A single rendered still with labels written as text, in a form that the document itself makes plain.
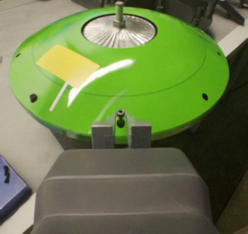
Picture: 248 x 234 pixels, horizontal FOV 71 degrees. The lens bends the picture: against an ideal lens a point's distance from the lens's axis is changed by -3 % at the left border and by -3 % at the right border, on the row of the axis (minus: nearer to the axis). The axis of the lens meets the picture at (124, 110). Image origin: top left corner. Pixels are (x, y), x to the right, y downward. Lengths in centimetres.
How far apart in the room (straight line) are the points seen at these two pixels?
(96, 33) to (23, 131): 24
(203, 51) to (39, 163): 31
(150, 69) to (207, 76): 7
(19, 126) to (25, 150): 6
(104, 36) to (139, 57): 6
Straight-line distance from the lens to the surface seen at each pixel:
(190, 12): 58
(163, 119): 18
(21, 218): 33
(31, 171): 34
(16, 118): 43
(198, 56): 25
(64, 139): 34
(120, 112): 16
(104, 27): 27
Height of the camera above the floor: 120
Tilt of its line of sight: 50 degrees down
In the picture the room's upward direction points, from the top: 1 degrees clockwise
